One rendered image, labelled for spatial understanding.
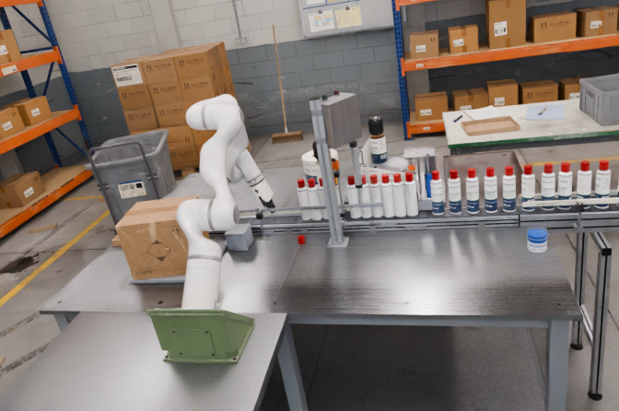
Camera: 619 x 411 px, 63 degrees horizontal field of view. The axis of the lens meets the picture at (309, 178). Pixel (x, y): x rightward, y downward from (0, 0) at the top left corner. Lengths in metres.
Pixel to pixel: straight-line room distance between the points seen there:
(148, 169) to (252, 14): 3.10
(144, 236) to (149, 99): 3.74
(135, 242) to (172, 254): 0.16
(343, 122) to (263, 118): 5.05
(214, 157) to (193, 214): 0.23
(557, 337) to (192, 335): 1.21
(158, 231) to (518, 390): 1.65
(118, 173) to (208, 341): 2.95
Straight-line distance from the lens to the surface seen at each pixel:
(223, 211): 1.84
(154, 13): 7.29
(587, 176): 2.32
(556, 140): 3.55
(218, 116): 1.96
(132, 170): 4.48
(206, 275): 1.81
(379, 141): 2.81
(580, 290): 2.81
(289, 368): 2.13
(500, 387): 2.45
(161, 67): 5.72
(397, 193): 2.27
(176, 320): 1.74
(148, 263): 2.30
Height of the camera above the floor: 1.96
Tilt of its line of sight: 22 degrees down
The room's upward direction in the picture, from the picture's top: 10 degrees counter-clockwise
